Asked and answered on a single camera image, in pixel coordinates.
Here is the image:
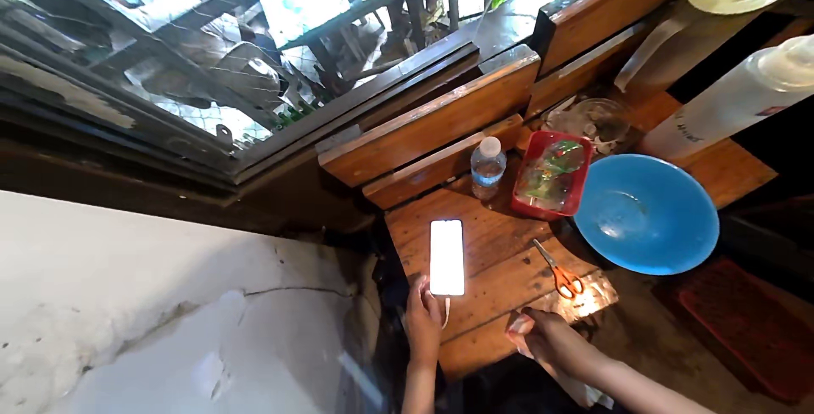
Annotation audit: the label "person's left hand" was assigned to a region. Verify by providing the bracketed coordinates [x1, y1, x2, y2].
[406, 274, 445, 368]

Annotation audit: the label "person's right hand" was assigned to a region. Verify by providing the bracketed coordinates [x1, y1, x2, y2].
[509, 307, 609, 384]

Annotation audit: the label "clear plastic packet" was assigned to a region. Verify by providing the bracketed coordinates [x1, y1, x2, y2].
[505, 313, 536, 359]

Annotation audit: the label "smartphone with white screen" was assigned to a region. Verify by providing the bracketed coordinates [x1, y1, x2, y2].
[430, 219, 466, 297]

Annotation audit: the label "person's right forearm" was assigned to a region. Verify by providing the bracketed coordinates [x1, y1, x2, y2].
[586, 358, 717, 414]

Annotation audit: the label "person's left forearm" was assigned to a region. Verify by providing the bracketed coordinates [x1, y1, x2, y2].
[402, 363, 440, 414]

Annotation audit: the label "person's legs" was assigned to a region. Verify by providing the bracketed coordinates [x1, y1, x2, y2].
[442, 353, 595, 414]

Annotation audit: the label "wooden slatted bench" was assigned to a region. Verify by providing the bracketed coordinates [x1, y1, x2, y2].
[317, 0, 779, 382]

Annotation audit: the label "red plastic container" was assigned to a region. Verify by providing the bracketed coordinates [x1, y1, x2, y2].
[511, 131, 594, 221]

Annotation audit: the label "clear bottle with white cap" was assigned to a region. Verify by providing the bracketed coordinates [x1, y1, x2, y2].
[471, 137, 507, 201]

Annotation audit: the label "blue plastic basin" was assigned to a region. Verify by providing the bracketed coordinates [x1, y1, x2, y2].
[573, 154, 720, 276]

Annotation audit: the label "plastic bag with green vegetables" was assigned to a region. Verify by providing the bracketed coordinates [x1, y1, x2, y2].
[518, 139, 587, 211]

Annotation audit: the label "red plastic crate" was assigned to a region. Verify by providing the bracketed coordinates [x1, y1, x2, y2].
[678, 259, 814, 405]

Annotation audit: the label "outdoor table with turquoise edge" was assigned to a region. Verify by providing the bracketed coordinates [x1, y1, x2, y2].
[259, 0, 441, 51]

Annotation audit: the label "translucent bottle with white cap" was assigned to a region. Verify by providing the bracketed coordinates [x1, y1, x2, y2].
[638, 35, 814, 163]

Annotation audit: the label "translucent pitcher with yellowish lid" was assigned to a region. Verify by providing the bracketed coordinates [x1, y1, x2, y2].
[614, 0, 799, 98]

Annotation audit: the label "orange-handled scissors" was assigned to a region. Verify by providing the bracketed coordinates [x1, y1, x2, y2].
[532, 239, 585, 301]

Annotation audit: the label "metal-framed window with wire mesh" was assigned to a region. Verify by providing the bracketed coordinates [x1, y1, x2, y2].
[0, 0, 541, 205]

